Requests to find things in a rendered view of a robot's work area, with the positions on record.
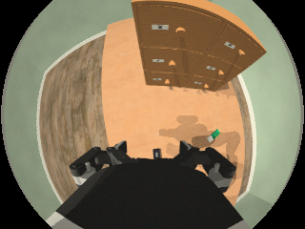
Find black nine-volt battery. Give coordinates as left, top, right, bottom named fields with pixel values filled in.
left=152, top=149, right=161, bottom=158

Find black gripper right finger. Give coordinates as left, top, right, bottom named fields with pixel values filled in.
left=162, top=140, right=236, bottom=193

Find brown wooden chest of drawers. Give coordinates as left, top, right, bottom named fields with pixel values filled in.
left=131, top=0, right=266, bottom=92

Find brown wooden drawer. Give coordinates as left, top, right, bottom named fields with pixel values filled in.
left=186, top=75, right=226, bottom=91
left=143, top=46, right=204, bottom=73
left=209, top=23, right=263, bottom=68
left=146, top=72, right=191, bottom=87
left=137, top=3, right=223, bottom=52
left=194, top=54, right=243, bottom=81

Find green and white eraser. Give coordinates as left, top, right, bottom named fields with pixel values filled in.
left=207, top=129, right=220, bottom=142

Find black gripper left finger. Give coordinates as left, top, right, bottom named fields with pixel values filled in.
left=70, top=140, right=140, bottom=188

